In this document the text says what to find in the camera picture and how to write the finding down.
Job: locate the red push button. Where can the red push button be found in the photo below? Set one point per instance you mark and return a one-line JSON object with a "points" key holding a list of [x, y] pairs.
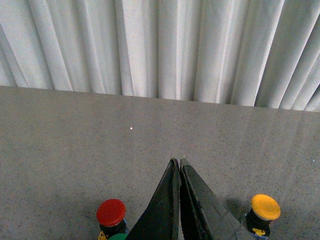
{"points": [[110, 216]]}

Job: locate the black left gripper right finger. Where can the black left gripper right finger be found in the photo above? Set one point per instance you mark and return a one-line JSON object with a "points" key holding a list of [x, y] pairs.
{"points": [[202, 215]]}

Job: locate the green push button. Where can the green push button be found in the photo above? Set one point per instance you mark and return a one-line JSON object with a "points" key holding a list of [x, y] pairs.
{"points": [[119, 236]]}

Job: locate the white pleated curtain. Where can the white pleated curtain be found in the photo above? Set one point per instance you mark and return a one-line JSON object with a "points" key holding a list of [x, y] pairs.
{"points": [[262, 53]]}

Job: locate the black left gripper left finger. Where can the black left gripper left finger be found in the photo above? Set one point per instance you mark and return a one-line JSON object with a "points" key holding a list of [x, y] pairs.
{"points": [[160, 220]]}

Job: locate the yellow push button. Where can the yellow push button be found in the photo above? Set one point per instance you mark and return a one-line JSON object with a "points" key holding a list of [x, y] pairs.
{"points": [[264, 209]]}

